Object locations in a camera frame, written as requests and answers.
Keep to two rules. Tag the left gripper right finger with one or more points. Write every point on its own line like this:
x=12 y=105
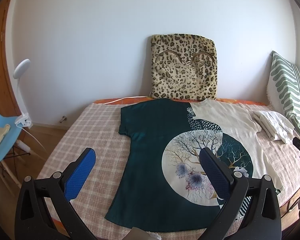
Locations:
x=262 y=218

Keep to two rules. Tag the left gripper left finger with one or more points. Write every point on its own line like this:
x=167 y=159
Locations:
x=32 y=217

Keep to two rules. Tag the green white printed t-shirt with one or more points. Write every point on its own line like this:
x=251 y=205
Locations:
x=163 y=187

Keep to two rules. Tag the folded white cloth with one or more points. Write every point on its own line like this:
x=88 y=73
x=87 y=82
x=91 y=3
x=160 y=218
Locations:
x=276 y=126

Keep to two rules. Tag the green white striped pillow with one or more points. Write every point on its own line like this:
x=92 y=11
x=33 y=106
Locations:
x=283 y=89

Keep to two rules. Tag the white clip desk lamp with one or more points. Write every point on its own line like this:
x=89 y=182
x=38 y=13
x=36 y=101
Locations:
x=23 y=119

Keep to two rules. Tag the light blue chair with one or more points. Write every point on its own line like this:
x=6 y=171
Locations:
x=10 y=145

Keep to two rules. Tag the pink plaid bed blanket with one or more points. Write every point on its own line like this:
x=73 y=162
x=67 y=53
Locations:
x=98 y=128

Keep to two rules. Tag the wooden door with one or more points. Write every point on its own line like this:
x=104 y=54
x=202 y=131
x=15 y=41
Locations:
x=8 y=103

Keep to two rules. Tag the leopard print cushion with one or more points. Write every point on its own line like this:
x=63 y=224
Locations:
x=184 y=67

